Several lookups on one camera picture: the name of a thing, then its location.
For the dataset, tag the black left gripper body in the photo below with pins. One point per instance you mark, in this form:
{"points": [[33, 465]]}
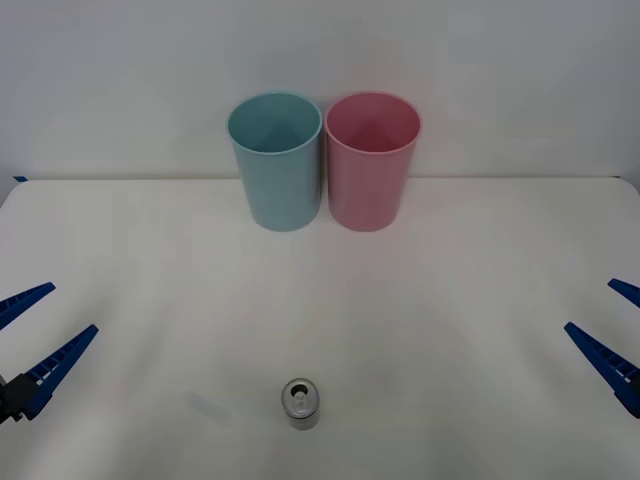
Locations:
{"points": [[4, 400]]}

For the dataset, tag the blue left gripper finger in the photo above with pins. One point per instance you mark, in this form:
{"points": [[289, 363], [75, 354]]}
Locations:
{"points": [[60, 365], [25, 300]]}

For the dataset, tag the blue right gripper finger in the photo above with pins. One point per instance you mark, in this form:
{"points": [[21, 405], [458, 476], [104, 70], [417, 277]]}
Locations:
{"points": [[612, 365], [627, 291]]}

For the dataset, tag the silver drink can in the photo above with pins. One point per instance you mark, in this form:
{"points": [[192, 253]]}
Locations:
{"points": [[301, 407]]}

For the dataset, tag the pink plastic bin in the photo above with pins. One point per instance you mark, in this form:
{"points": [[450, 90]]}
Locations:
{"points": [[367, 195]]}

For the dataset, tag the pale blue plastic bin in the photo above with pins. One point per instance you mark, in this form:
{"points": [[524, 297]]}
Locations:
{"points": [[280, 190]]}

